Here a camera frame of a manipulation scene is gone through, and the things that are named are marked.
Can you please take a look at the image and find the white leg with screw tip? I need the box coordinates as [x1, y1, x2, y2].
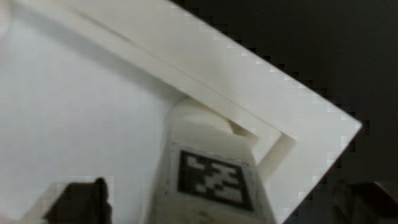
[143, 99, 276, 224]

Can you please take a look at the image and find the white square table top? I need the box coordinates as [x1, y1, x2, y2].
[0, 0, 363, 224]

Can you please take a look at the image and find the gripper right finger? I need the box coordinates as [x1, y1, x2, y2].
[333, 181, 398, 224]

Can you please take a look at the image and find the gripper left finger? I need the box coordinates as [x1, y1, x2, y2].
[17, 176, 115, 224]

